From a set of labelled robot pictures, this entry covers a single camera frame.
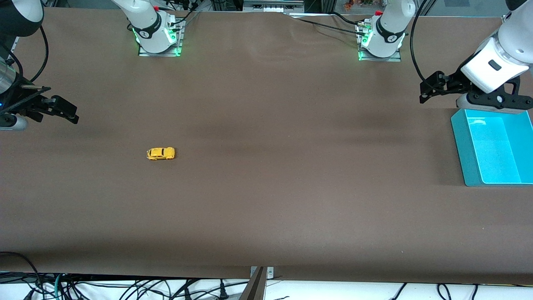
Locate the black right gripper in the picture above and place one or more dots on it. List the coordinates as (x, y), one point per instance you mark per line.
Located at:
(26, 102)

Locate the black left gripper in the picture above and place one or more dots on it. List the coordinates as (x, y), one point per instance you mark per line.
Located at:
(455, 82)

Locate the yellow beetle toy car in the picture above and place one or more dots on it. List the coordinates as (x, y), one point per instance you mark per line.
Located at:
(160, 153)

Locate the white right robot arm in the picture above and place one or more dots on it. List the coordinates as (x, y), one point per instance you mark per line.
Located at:
(145, 21)

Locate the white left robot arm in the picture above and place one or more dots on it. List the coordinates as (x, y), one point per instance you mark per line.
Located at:
(389, 29)

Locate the teal plastic bin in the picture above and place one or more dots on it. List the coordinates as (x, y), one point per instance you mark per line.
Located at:
(495, 150)

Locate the small orange object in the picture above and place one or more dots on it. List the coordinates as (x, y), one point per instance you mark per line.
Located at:
(349, 3)

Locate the grey electronics box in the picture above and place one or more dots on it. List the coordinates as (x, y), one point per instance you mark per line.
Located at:
(272, 6)

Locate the brown table cover sheet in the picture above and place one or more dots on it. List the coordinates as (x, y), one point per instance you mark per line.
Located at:
(266, 187)

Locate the dark grey stand pole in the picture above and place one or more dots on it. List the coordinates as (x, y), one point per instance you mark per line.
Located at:
(256, 289)

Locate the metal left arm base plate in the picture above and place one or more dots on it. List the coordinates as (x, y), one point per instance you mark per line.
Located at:
(381, 59)

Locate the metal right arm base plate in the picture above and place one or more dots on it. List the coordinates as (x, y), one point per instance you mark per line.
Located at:
(160, 54)

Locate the small metal bracket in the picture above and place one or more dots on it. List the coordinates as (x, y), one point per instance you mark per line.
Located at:
(270, 273)

